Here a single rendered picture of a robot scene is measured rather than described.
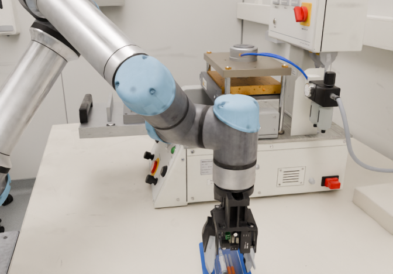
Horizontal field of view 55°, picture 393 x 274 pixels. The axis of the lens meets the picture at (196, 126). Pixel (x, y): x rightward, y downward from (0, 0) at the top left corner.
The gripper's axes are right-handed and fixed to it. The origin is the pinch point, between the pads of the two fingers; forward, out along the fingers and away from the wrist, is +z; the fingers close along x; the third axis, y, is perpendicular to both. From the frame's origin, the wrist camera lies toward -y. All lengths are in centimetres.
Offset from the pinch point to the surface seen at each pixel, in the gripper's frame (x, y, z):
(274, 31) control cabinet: 22, -57, -39
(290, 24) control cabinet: 23, -45, -42
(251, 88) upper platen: 10.8, -35.2, -26.9
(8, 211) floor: -111, -148, 79
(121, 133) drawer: -23.5, -31.5, -16.6
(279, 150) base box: 18.0, -28.9, -11.5
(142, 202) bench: -18.9, -29.7, 3.2
